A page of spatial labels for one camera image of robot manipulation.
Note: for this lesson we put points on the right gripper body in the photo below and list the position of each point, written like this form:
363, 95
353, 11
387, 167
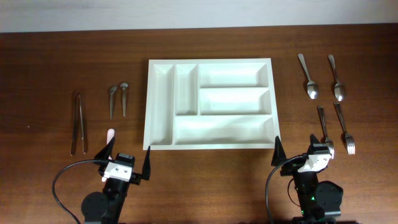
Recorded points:
291, 168

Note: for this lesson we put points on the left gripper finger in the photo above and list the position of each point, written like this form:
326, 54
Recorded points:
104, 155
146, 169

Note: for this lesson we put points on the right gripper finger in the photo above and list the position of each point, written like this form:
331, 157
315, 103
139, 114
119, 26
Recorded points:
314, 141
279, 155

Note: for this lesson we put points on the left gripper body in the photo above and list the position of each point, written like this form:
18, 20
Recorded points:
136, 178

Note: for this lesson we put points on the steel fork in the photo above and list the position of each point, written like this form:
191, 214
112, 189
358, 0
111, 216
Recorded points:
328, 141
349, 140

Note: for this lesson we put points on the steel tablespoon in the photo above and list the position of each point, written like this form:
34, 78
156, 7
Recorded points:
312, 87
339, 88

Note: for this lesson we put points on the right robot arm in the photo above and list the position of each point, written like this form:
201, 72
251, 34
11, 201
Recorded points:
319, 202

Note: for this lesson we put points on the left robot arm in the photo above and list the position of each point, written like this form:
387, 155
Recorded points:
106, 206

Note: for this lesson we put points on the steel kitchen tongs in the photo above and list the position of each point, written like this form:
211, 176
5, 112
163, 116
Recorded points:
78, 123

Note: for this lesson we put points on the small steel spoon left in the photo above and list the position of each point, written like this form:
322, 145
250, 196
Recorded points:
112, 91

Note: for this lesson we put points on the small steel spoon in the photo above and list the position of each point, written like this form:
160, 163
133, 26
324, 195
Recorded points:
124, 87
112, 91

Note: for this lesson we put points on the small steel spoon right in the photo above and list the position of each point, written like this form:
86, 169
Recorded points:
124, 87

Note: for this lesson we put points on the white plastic cutlery tray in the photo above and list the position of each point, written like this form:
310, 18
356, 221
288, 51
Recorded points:
211, 104

